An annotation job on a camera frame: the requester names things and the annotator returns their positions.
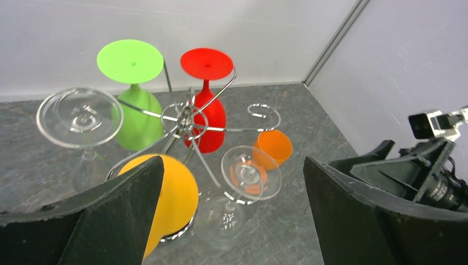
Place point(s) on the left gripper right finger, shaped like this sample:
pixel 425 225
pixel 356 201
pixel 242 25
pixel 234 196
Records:
pixel 360 224

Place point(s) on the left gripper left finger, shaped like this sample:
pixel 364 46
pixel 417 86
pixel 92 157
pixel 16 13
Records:
pixel 108 224

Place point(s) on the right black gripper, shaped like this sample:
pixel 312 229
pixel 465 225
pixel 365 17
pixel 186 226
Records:
pixel 419 174

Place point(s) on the orange wine glass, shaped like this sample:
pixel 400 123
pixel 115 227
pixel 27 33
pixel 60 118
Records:
pixel 274 148

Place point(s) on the clear wine glass front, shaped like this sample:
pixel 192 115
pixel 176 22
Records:
pixel 222 220

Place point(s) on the clear wine glass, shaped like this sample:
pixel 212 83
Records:
pixel 222 220
pixel 82 119

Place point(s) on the yellow wine glass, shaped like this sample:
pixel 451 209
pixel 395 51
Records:
pixel 177 204

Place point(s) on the green wine glass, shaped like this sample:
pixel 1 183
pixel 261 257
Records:
pixel 134 62

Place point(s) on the clear wine glass rear left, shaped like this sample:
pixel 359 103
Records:
pixel 82 119

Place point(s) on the chrome wine glass rack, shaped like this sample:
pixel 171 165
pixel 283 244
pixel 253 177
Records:
pixel 191 124

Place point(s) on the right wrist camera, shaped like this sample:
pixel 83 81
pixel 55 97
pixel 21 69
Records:
pixel 435 124

